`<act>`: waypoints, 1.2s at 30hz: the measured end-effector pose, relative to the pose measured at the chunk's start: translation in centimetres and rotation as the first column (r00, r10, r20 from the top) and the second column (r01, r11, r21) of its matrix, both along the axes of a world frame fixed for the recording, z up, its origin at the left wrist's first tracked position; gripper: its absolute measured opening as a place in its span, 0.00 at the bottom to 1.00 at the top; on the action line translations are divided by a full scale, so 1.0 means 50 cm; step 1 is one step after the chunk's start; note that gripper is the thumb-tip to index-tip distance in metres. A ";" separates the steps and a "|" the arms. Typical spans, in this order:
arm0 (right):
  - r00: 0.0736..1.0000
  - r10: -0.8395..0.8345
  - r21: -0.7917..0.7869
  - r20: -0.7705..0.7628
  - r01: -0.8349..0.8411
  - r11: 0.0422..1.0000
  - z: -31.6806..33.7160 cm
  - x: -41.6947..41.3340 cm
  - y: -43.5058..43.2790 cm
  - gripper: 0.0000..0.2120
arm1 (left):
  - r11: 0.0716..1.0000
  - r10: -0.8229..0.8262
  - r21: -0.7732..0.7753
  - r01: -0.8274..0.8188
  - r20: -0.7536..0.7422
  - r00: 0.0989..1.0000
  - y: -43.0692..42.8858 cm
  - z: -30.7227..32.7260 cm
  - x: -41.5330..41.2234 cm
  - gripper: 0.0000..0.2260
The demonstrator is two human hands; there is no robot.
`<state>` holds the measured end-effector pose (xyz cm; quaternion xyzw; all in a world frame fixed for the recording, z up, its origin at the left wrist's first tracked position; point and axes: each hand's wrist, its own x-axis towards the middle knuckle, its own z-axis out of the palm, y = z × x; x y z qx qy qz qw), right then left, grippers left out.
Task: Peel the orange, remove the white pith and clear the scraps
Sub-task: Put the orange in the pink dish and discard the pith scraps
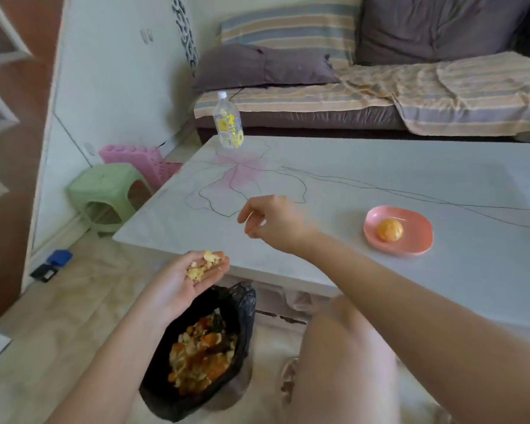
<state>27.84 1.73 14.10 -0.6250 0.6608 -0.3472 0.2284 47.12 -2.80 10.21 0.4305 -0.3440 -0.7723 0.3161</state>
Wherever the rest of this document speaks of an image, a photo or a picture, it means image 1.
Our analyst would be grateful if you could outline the person's left hand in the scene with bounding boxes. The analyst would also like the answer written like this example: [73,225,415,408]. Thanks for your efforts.
[139,250,230,325]

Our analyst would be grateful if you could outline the person's right hand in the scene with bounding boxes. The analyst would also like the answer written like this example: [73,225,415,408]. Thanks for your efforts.
[237,194,314,254]

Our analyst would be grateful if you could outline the small white pith clump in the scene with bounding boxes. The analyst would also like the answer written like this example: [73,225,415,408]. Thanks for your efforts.
[186,250,224,281]

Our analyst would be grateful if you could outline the orange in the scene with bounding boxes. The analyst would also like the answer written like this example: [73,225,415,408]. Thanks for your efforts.
[375,218,404,243]

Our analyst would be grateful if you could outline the pink plastic dish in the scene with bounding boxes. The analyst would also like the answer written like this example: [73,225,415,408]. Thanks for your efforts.
[363,205,434,257]

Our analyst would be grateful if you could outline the person's right forearm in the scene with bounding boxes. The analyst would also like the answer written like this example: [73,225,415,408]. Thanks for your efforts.
[298,228,530,424]

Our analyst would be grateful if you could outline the person's left forearm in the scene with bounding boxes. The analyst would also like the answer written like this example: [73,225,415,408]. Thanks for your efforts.
[46,302,171,424]

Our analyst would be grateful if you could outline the person's left foot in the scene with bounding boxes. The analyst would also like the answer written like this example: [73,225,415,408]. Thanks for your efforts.
[279,357,300,407]

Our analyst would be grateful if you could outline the person's left leg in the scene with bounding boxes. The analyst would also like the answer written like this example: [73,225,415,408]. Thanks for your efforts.
[287,295,400,424]

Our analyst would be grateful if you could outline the black plastic bag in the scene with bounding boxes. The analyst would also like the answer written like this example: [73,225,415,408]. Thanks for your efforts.
[139,282,257,423]

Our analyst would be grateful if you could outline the green orange food scraps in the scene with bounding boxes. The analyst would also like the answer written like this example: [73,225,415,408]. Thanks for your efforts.
[167,313,239,396]

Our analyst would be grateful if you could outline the dark brown sofa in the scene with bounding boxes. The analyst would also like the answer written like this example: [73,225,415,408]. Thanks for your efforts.
[194,105,530,144]

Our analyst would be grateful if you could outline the clear bottle yellow label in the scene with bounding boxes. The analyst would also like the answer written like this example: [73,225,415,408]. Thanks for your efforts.
[213,91,244,150]

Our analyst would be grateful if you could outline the small blue object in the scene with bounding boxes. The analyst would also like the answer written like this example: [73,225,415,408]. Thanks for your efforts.
[46,249,74,268]

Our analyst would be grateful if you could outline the small black object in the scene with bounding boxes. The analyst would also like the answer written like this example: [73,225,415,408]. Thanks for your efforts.
[29,263,58,283]

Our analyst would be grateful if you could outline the green plastic stool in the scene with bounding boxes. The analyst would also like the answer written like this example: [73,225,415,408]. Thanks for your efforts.
[66,163,153,234]

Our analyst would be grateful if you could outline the grey flat pillow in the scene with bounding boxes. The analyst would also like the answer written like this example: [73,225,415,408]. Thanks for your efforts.
[193,44,340,92]

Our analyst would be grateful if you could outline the brown wooden door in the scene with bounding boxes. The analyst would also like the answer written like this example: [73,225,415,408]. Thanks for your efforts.
[0,0,65,325]

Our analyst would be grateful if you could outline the white carved screen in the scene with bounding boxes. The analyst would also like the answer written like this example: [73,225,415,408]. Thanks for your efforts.
[170,0,200,74]

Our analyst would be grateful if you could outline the striped sofa sheet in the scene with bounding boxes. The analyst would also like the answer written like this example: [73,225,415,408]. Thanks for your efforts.
[193,51,530,137]

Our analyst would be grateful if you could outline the grey upright cushion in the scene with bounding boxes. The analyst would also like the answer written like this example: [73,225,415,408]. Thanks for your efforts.
[355,0,530,67]

